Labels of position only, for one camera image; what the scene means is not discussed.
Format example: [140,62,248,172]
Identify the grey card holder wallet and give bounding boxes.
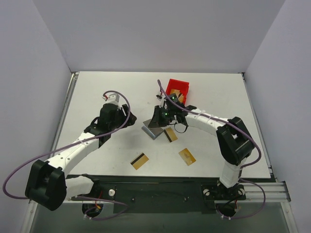
[141,119,164,140]

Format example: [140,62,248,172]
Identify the gold card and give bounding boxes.
[130,152,149,170]
[178,148,196,166]
[164,128,178,143]

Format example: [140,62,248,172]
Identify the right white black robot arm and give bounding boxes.
[148,94,255,199]

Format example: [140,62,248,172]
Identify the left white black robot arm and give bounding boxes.
[25,103,137,211]

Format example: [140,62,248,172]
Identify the gold cards in bin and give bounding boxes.
[170,89,186,103]

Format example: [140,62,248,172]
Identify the red plastic bin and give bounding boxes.
[166,79,190,104]

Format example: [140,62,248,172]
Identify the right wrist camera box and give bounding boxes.
[156,91,167,108]

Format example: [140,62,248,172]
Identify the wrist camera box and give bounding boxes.
[156,91,167,108]
[102,93,120,105]

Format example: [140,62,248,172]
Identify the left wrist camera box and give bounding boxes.
[102,93,120,105]

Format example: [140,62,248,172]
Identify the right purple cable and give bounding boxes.
[157,79,267,221]

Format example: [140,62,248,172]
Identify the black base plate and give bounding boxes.
[70,174,246,215]

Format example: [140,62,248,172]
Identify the aluminium table frame rail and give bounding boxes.
[20,72,79,233]

